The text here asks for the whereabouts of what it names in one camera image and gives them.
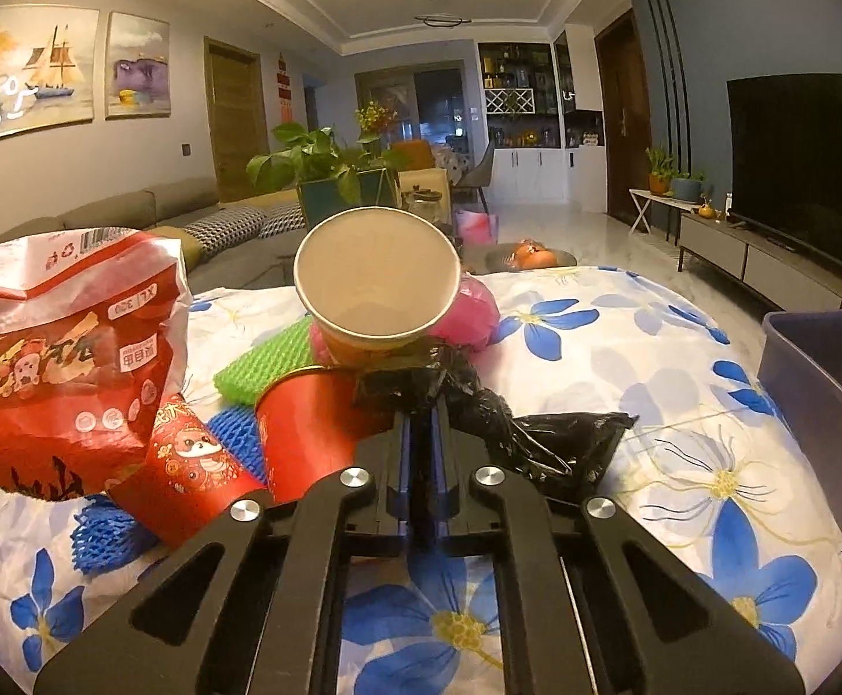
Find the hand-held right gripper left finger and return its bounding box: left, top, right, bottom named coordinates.
left=34, top=409, right=429, bottom=695

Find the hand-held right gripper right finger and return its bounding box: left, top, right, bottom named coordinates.
left=431, top=409, right=806, bottom=695

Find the black plastic bag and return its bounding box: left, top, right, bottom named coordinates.
left=352, top=343, right=639, bottom=504

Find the blue foam fruit net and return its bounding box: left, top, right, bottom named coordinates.
left=207, top=405, right=270, bottom=482
left=72, top=493, right=169, bottom=558

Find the grey plastic bin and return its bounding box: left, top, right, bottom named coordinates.
left=757, top=310, right=842, bottom=572

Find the plain red paper cup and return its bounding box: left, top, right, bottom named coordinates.
left=254, top=368, right=393, bottom=506

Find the large pink plastic bag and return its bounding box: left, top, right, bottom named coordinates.
left=310, top=273, right=501, bottom=364

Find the green foam fruit net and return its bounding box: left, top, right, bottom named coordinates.
left=213, top=317, right=319, bottom=407

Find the white paper cup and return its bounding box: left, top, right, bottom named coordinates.
left=292, top=207, right=462, bottom=367

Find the blue floral tablecloth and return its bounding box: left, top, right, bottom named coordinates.
left=0, top=265, right=842, bottom=695

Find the dark fruit tray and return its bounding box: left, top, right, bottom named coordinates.
left=464, top=239, right=577, bottom=276

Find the red cartoon print paper cup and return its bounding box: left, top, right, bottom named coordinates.
left=107, top=394, right=266, bottom=550

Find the orange fruit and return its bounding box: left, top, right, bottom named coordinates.
left=511, top=240, right=559, bottom=269

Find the pink shopping bag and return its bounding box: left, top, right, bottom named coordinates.
left=453, top=210, right=500, bottom=247

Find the glass jar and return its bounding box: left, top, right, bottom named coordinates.
left=401, top=188, right=452, bottom=225

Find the patterned sofa cushion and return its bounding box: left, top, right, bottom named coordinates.
left=184, top=206, right=270, bottom=262
left=258, top=203, right=306, bottom=239

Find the potted plant in teal pot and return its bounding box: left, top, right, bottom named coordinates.
left=247, top=123, right=411, bottom=229

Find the grey dining chair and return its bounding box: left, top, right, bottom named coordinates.
left=453, top=141, right=498, bottom=207

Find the white display cabinet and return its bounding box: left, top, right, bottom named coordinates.
left=477, top=39, right=606, bottom=207

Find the orange chair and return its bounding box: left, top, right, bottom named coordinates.
left=392, top=141, right=437, bottom=171

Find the yellow sofa cushion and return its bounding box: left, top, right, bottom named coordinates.
left=142, top=226, right=205, bottom=262

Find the white side stand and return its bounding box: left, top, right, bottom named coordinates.
left=629, top=188, right=704, bottom=243

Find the yellow flower bouquet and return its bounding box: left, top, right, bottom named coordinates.
left=354, top=101, right=397, bottom=153

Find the grey television cabinet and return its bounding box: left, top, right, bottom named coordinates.
left=678, top=210, right=842, bottom=312

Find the plant in orange pot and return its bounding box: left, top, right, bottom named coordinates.
left=645, top=147, right=675, bottom=195

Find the plant in blue pot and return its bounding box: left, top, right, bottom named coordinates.
left=671, top=172, right=708, bottom=204

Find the red and white plastic bag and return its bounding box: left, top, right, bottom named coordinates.
left=0, top=228, right=192, bottom=500

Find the grey sofa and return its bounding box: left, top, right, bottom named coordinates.
left=0, top=177, right=306, bottom=291

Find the light wooden door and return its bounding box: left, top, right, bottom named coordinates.
left=204, top=36, right=269, bottom=204

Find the dark wooden door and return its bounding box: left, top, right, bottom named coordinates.
left=595, top=9, right=654, bottom=218

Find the black television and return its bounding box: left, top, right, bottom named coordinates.
left=726, top=72, right=842, bottom=269

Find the purple wall painting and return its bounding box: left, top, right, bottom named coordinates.
left=106, top=12, right=174, bottom=120

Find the sailboat wall painting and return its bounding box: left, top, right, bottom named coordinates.
left=0, top=3, right=101, bottom=153

